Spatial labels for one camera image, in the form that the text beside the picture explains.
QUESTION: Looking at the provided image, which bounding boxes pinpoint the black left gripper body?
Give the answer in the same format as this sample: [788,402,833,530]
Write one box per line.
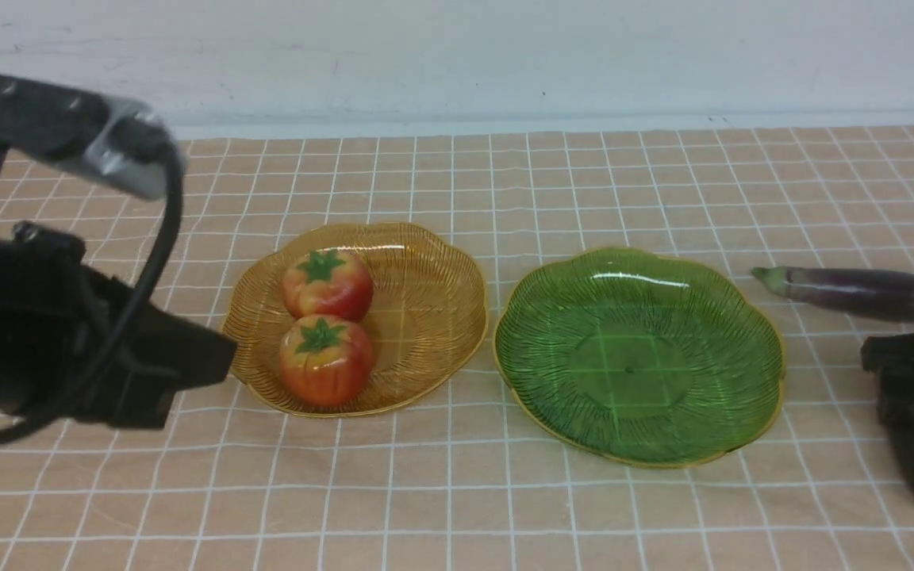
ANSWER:
[0,224,176,431]

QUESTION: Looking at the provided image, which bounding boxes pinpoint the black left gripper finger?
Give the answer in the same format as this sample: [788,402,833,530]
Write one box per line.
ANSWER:
[136,306,238,393]

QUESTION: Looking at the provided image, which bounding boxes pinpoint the red tomato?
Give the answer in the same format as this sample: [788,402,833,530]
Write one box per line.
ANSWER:
[278,314,376,409]
[282,248,374,322]

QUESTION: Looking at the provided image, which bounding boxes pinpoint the purple eggplant green stem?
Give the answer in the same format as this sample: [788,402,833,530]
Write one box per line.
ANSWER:
[750,265,914,323]

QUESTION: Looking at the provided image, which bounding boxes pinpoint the amber ribbed plastic plate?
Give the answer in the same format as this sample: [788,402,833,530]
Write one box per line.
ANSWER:
[221,221,490,418]

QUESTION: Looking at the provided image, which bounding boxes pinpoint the green ribbed plastic plate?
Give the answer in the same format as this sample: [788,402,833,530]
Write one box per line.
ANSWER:
[493,247,787,469]

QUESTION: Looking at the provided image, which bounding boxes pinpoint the black camera cable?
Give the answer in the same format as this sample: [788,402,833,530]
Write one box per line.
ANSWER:
[0,119,186,451]

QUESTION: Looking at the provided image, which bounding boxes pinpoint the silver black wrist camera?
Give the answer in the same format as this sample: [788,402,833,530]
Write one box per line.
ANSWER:
[0,75,185,201]

